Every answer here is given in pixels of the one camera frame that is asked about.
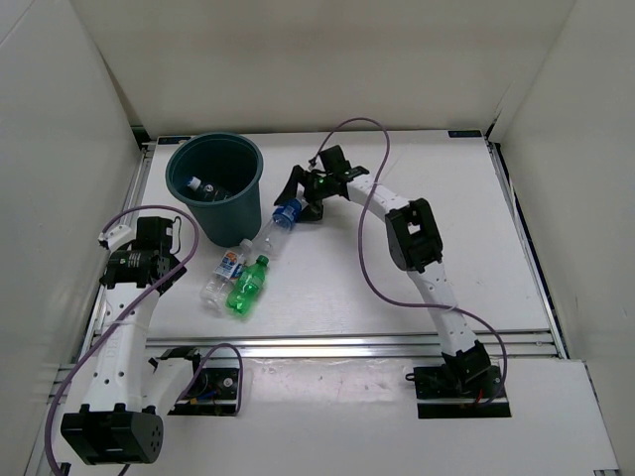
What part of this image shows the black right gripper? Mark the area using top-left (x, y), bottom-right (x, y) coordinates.
top-left (275, 166), bottom-right (334, 223)

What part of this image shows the clear unlabelled plastic bottle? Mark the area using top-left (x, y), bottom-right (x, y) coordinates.
top-left (187, 177), bottom-right (233, 202)

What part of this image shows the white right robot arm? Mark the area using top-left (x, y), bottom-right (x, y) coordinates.
top-left (275, 146), bottom-right (503, 404)

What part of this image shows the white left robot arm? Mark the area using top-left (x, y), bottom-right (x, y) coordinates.
top-left (61, 216), bottom-right (208, 465)

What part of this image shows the dark green plastic bin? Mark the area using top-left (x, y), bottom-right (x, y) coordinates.
top-left (165, 133), bottom-right (264, 248)

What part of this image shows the clear bottle orange blue label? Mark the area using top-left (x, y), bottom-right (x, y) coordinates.
top-left (199, 239), bottom-right (253, 316)

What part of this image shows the green plastic soda bottle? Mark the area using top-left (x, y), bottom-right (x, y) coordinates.
top-left (226, 255), bottom-right (270, 316)

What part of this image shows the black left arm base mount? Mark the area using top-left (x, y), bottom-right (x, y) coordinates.
top-left (151, 347), bottom-right (243, 417)

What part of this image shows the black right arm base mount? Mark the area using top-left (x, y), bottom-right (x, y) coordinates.
top-left (405, 364), bottom-right (512, 419)

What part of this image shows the aluminium table frame rail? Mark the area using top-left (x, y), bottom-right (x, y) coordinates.
top-left (24, 128), bottom-right (621, 476)

